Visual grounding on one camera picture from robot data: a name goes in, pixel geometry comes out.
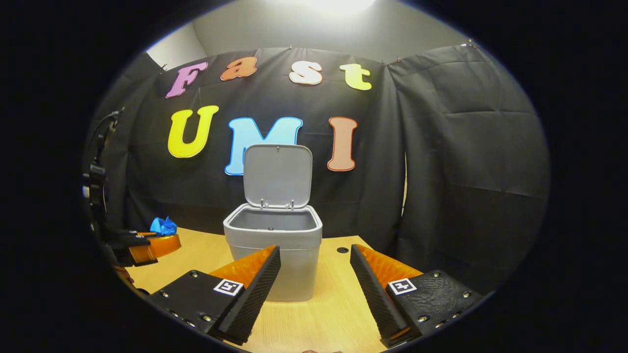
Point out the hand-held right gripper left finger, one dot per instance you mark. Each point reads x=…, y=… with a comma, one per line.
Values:
x=257, y=294

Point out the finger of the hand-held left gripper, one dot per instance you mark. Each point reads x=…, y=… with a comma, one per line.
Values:
x=142, y=255
x=164, y=245

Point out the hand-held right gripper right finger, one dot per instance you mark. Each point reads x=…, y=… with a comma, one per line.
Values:
x=373, y=296

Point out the blue paper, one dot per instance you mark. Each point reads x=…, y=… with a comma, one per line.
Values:
x=164, y=227

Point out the white desktop garbage bin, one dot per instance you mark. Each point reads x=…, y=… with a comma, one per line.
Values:
x=274, y=238

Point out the wooden desktop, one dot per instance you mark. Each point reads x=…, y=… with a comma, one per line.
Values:
x=324, y=314

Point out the black backdrop cloth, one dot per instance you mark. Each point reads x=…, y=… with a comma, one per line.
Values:
x=441, y=171

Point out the large ceiling light panel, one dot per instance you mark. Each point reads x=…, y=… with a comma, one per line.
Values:
x=328, y=5

